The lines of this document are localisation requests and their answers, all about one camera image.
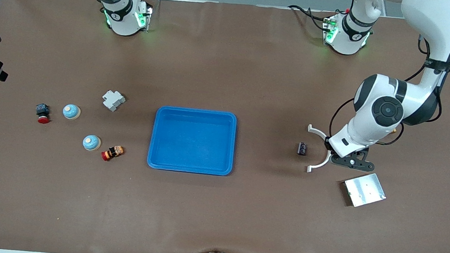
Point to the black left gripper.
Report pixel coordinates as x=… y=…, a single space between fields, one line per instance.
x=327 y=144

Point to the light blue call bell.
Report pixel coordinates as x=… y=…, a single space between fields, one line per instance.
x=71 y=111
x=91 y=142

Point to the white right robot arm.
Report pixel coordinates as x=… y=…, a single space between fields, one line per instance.
x=124 y=17

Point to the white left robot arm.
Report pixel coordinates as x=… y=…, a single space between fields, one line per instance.
x=429 y=22

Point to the silver metal plate box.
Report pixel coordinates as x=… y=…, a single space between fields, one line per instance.
x=365 y=189

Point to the red mushroom push button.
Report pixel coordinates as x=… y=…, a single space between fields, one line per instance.
x=43 y=111

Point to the grey terminal block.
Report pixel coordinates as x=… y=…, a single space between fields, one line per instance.
x=113 y=100

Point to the brown table cover sheet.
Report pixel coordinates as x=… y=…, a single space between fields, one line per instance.
x=216 y=216

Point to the blue plastic tray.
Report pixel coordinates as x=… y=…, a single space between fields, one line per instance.
x=192 y=140

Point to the white curved plastic bracket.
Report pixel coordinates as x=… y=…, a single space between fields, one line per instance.
x=317 y=132

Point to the orange switch with red cap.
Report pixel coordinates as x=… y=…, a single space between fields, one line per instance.
x=113 y=152

